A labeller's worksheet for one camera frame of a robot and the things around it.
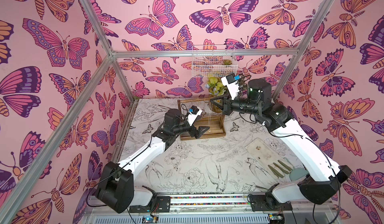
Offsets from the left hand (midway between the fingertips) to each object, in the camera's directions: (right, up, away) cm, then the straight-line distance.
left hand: (205, 121), depth 77 cm
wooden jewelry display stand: (+4, -3, +31) cm, 31 cm away
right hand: (+2, +11, -15) cm, 19 cm away
